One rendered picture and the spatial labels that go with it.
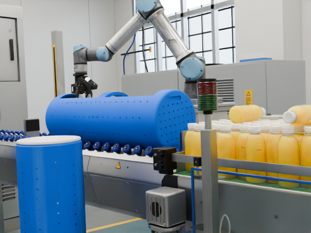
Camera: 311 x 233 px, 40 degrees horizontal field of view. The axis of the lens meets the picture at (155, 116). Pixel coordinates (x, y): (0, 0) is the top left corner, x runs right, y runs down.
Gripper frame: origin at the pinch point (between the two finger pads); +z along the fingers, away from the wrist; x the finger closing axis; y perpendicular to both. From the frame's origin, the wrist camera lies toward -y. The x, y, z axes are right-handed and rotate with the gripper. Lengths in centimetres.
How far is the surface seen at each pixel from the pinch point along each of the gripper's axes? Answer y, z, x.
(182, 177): -89, 26, 22
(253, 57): -4, -34, -174
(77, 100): -6.4, -4.5, 9.1
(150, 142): -61, 15, 11
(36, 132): 59, 16, -4
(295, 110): -131, 1, 15
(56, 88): 75, -14, -31
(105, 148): -30.0, 19.4, 11.0
